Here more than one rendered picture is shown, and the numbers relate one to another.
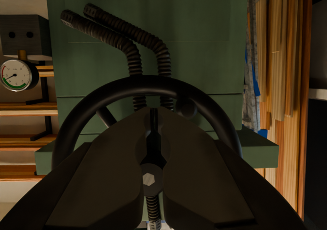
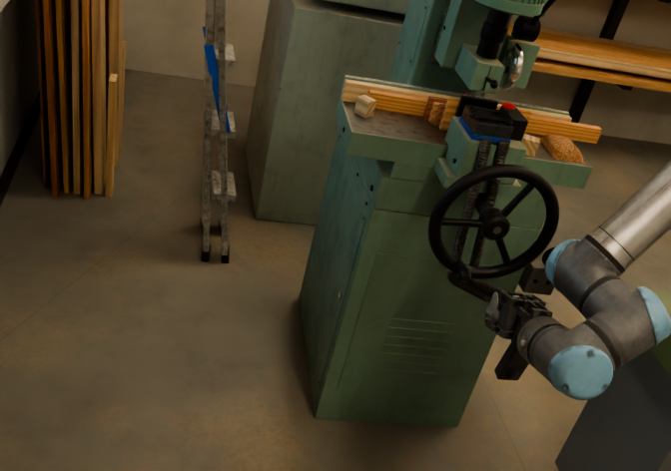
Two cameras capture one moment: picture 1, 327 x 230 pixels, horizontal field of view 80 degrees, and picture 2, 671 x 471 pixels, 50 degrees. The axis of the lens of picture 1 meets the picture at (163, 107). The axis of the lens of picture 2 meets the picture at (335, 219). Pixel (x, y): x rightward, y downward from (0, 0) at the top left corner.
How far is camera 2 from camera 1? 1.46 m
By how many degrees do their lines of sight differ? 41
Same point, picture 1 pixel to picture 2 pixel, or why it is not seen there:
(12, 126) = not seen: outside the picture
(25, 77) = not seen: hidden behind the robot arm
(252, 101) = (222, 38)
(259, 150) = (368, 154)
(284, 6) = (98, 161)
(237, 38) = (368, 253)
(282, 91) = not seen: outside the picture
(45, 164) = (579, 176)
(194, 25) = (403, 267)
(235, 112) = (384, 194)
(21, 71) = not seen: hidden behind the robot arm
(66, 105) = (534, 223)
